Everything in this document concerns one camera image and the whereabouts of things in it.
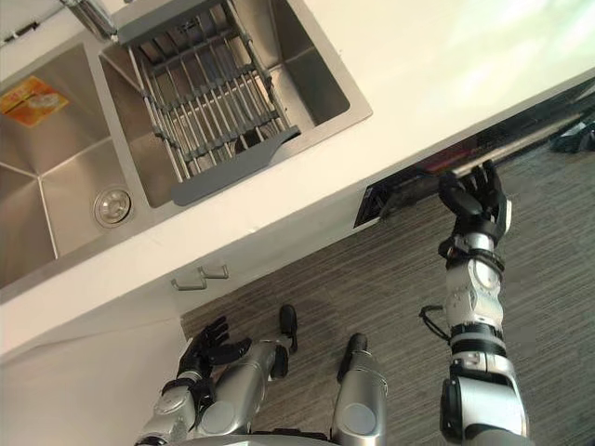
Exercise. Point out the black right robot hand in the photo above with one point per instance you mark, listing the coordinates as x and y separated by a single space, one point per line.
470 199

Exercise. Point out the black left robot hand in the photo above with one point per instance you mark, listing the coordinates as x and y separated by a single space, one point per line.
204 343

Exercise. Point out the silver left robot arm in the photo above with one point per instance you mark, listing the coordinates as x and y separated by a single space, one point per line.
186 409

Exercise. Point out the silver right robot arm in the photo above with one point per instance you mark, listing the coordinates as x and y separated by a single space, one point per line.
479 325

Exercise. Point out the black dishwasher door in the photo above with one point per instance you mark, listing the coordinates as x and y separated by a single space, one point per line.
469 160

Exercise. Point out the round steel sink drain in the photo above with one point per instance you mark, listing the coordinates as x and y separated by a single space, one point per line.
112 207

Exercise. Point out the stainless steel double sink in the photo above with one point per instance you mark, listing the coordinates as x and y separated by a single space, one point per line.
153 121

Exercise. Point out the orange yellow sink sticker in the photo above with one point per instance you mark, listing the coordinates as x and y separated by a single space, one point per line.
32 101

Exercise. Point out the dark object on floor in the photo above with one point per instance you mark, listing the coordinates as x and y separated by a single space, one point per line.
575 138

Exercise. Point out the white kitchen counter cabinet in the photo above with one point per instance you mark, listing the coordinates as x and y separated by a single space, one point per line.
260 195

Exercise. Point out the silver right robot leg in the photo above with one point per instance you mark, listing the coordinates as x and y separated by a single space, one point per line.
355 395

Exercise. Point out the grey metal dish drainer rack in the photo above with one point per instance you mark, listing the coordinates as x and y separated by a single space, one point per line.
211 107

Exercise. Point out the chrome kitchen faucet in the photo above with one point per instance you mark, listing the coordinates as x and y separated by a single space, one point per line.
90 16

